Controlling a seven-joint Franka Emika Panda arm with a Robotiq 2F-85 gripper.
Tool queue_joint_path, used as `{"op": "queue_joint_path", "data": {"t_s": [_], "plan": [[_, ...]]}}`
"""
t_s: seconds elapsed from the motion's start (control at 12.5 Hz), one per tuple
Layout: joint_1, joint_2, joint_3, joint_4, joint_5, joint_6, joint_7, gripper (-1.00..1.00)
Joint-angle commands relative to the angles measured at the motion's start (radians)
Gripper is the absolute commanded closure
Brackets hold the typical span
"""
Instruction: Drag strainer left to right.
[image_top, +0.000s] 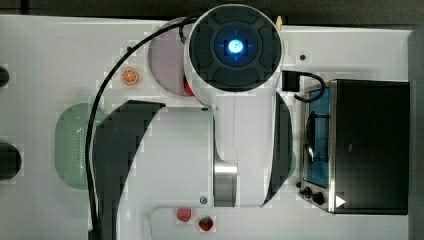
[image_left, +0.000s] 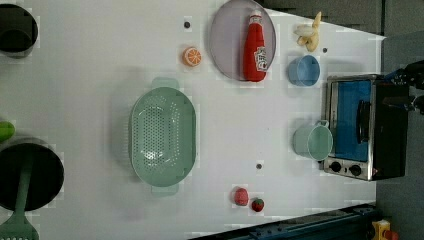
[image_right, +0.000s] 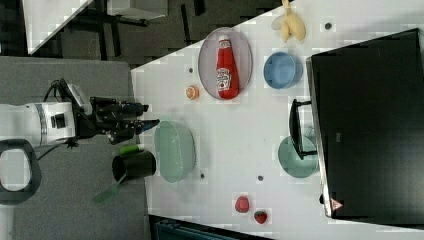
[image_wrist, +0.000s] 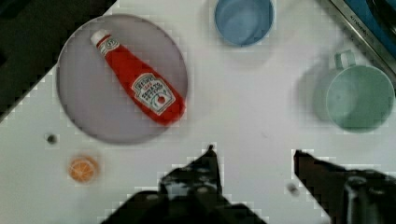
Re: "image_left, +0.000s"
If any black cylinder container upper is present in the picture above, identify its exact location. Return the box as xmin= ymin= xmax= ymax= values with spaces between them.
xmin=0 ymin=4 xmax=38 ymax=53

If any yellow red object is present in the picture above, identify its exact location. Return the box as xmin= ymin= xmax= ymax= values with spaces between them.
xmin=372 ymin=220 xmax=399 ymax=240

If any green slotted spatula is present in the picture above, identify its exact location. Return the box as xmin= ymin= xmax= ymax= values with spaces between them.
xmin=0 ymin=157 xmax=39 ymax=240

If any green plastic mug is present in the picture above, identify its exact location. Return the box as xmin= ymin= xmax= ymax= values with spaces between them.
xmin=292 ymin=120 xmax=333 ymax=161

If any red strawberry toy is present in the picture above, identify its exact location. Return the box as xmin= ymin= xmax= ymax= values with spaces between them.
xmin=251 ymin=198 xmax=265 ymax=212

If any green round toy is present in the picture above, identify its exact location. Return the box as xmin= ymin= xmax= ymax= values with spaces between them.
xmin=0 ymin=121 xmax=15 ymax=142

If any blue plastic cup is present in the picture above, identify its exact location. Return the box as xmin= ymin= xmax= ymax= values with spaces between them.
xmin=288 ymin=55 xmax=320 ymax=87

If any peeled banana toy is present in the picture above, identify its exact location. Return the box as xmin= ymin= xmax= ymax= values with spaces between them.
xmin=294 ymin=12 xmax=322 ymax=52

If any red ketchup bottle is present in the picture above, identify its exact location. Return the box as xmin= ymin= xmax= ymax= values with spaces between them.
xmin=243 ymin=10 xmax=268 ymax=82

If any black silver toaster oven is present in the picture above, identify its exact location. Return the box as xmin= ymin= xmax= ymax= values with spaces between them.
xmin=323 ymin=74 xmax=409 ymax=181

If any green plastic strainer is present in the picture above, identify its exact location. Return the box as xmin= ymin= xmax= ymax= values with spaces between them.
xmin=129 ymin=77 xmax=197 ymax=196

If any blue metal frame rail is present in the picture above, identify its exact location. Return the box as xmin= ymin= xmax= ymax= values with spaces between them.
xmin=191 ymin=204 xmax=382 ymax=240

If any round grey plate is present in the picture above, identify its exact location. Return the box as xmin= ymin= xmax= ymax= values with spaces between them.
xmin=209 ymin=0 xmax=276 ymax=81

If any pink red fruit toy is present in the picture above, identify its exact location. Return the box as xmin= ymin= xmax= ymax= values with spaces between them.
xmin=234 ymin=188 xmax=249 ymax=206

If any orange slice toy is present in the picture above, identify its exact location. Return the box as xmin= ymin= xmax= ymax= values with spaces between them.
xmin=182 ymin=47 xmax=202 ymax=67

